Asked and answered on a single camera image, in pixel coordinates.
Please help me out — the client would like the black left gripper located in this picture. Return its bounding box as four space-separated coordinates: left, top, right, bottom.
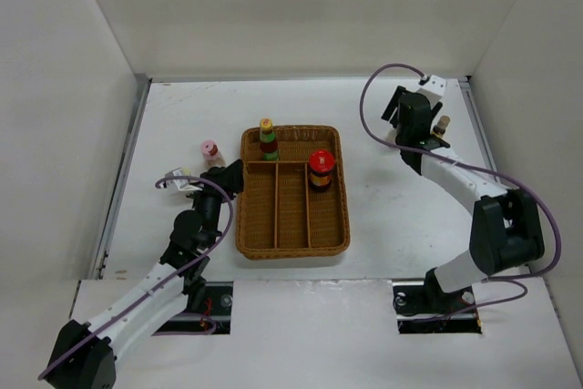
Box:
180 160 242 249

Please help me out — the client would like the yellow cap green label bottle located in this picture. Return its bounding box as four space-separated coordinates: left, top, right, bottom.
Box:
260 118 279 161

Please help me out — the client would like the red lid chili sauce jar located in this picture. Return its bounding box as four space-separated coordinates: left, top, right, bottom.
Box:
308 149 336 191

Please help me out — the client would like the black top salt grinder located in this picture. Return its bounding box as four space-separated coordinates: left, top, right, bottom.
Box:
386 129 397 148

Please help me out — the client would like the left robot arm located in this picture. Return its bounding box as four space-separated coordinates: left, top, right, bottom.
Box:
38 159 244 388

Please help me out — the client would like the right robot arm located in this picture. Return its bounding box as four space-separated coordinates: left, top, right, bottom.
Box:
382 87 545 316

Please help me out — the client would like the pink lid spice shaker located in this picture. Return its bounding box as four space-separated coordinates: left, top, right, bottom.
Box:
200 139 226 169

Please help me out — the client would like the small yellow label dark bottle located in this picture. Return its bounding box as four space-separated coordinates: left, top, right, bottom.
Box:
433 116 450 138

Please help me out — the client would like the brown wicker divided basket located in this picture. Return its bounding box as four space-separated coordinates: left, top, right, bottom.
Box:
236 125 350 260

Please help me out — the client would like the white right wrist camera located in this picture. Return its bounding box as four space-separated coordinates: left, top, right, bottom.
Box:
416 75 447 109

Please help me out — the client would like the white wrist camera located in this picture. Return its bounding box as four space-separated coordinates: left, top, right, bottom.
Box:
416 75 447 109
162 168 197 194

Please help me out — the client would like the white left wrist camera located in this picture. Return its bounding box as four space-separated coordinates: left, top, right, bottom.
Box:
162 168 197 194

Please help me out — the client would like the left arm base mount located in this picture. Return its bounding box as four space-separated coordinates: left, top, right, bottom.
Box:
155 282 234 336

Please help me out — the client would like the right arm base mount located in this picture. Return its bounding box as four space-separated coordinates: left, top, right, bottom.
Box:
393 281 482 334

